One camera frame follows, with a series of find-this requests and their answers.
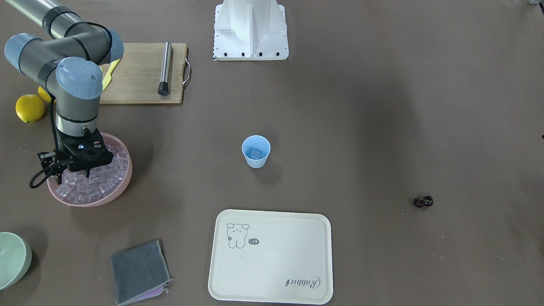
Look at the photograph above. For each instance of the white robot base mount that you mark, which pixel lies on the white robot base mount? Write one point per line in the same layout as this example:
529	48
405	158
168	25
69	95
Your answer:
246	30

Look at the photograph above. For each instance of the yellow plastic knife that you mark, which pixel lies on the yellow plastic knife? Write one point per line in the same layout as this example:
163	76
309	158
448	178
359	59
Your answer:
107	77

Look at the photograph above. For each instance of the clear ice cube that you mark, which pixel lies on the clear ice cube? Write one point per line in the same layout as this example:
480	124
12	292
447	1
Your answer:
255	154

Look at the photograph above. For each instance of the blue plastic cup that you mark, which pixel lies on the blue plastic cup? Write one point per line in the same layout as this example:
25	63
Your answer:
258	142

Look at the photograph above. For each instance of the cream rabbit tray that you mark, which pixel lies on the cream rabbit tray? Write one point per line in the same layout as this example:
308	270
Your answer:
271	257

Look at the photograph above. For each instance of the yellow lemon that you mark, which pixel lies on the yellow lemon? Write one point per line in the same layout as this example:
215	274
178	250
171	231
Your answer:
30	108
45	95

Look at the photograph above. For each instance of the yellow lemon upper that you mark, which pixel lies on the yellow lemon upper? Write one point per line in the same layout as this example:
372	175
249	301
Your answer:
30	108

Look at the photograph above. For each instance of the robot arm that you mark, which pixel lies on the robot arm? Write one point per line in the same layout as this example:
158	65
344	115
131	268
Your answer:
67	67

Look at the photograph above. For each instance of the wooden cutting board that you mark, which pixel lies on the wooden cutting board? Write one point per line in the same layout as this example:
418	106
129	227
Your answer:
136	77

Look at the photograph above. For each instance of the steel muddler black tip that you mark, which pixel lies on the steel muddler black tip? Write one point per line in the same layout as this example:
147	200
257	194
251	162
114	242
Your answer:
163	85

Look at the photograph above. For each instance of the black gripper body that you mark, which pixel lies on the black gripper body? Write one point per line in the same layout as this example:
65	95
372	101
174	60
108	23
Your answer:
62	147

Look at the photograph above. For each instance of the dark cherry pair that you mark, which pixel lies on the dark cherry pair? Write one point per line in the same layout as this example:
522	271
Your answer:
426	201

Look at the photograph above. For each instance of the yellow lemon lower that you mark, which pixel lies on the yellow lemon lower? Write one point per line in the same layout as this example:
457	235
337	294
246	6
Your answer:
45	95

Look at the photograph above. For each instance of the grey folded cloth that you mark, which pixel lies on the grey folded cloth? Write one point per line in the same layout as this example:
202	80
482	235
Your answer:
139	273

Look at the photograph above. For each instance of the pink bowl of ice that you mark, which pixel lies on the pink bowl of ice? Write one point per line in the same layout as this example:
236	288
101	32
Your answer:
98	186

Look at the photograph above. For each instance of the mint green bowl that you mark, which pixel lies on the mint green bowl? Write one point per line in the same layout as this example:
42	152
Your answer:
15	259

